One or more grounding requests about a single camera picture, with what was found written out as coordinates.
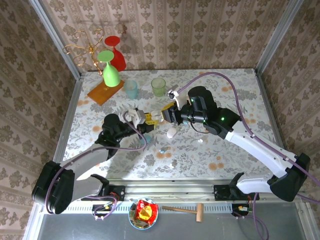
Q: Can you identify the patterned ceramic bowl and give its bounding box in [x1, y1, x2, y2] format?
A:
[128, 197, 159, 230]

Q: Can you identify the grey metal panel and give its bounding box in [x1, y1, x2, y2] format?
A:
[23, 202, 313, 240]

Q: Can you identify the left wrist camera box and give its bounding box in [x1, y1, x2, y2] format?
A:
[127, 108, 146, 127]

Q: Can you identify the green wine glass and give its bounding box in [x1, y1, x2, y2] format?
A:
[97, 50, 121, 88]

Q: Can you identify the black power connector block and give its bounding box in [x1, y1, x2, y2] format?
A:
[91, 203, 114, 221]
[231, 203, 252, 218]

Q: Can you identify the aluminium table side rail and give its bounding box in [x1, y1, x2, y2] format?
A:
[51, 78, 85, 167]
[254, 71, 291, 156]

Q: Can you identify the white slotted cable duct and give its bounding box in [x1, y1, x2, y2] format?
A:
[41, 201, 235, 214]

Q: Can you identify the orange wooden rack base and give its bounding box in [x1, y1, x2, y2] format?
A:
[87, 79, 125, 106]

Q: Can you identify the wooden mallet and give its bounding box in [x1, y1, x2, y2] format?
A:
[161, 203, 205, 223]

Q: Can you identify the green plastic tumbler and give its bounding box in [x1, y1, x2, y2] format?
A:
[150, 77, 167, 98]

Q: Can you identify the aluminium mounting rail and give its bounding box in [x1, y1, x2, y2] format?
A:
[34, 177, 310, 204]

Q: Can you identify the blue plastic tumbler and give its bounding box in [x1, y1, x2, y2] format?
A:
[123, 79, 139, 100]

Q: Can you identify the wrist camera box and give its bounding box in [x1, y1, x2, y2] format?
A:
[127, 108, 146, 127]
[166, 84, 187, 111]

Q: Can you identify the red wine glass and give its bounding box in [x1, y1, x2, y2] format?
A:
[103, 35, 127, 73]

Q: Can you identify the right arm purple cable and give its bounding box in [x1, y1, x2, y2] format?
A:
[177, 71, 320, 240]

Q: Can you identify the aluminium frame post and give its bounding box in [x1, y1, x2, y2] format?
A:
[254, 0, 305, 76]
[27, 0, 82, 80]

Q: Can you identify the gold wire glass rack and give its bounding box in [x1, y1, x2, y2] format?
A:
[62, 28, 105, 76]

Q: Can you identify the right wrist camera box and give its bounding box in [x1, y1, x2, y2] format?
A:
[166, 84, 187, 111]

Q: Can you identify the floral patterned tablecloth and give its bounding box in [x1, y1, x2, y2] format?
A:
[61, 68, 288, 180]

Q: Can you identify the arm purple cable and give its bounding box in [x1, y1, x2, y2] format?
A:
[44, 111, 148, 221]
[177, 71, 320, 240]

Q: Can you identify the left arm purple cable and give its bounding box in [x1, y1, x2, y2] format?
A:
[44, 111, 148, 221]

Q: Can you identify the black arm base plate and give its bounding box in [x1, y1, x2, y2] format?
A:
[213, 184, 260, 201]
[81, 185, 126, 202]

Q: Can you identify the red yellow snack packet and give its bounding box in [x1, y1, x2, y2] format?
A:
[134, 199, 159, 225]

